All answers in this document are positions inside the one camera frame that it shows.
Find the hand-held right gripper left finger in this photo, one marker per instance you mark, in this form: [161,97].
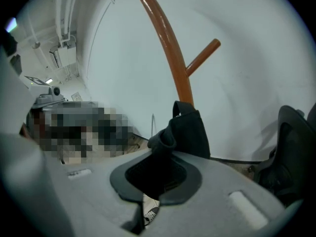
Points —
[74,201]

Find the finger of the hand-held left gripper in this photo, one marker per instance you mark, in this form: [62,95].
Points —
[12,95]

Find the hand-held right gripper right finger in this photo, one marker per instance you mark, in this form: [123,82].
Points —
[222,206]

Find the wooden coat stand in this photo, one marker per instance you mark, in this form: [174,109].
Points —
[172,53]

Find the white ceiling air conditioner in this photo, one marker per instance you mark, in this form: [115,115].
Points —
[64,57]

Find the ceiling light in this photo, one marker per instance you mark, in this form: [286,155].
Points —
[11,25]

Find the person's shoe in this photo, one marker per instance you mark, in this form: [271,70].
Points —
[151,215]

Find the person's head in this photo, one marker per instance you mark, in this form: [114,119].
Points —
[81,130]

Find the black mesh office chair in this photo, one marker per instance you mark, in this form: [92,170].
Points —
[291,152]

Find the white ceiling pipes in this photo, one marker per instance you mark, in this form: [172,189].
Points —
[64,11]

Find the head-worn camera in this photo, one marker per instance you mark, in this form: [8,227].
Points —
[49,96]

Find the white paper wall sign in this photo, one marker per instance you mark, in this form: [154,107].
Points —
[77,96]

